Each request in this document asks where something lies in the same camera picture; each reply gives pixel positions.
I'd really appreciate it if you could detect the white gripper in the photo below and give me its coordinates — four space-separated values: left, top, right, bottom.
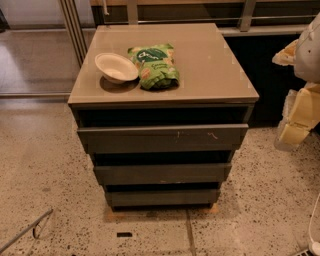
272 40 320 151

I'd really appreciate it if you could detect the grey bottom drawer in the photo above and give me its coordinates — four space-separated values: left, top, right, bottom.
106 189 220 207

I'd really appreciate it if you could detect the grey drawer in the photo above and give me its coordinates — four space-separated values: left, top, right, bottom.
78 124 248 154
94 163 231 185
106 189 220 207

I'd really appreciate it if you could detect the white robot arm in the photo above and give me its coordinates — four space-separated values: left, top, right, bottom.
272 13 320 151

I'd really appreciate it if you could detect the grey top drawer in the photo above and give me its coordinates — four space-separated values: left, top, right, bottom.
78 124 248 154

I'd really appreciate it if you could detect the grey drawer cabinet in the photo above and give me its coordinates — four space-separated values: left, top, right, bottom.
68 24 259 195

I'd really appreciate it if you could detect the grey middle drawer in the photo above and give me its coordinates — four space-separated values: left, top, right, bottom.
94 163 231 185

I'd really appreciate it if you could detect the green snack bag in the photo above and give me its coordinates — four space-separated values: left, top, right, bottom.
128 43 180 91

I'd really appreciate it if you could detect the white paper bowl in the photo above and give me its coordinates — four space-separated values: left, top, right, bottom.
95 53 138 84

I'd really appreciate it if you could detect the grey metal rod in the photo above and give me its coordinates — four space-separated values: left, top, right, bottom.
0 208 53 254

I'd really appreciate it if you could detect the white cable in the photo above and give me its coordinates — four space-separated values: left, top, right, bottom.
307 193 320 256

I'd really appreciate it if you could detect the metal railing frame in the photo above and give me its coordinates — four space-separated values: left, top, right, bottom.
58 0 320 62

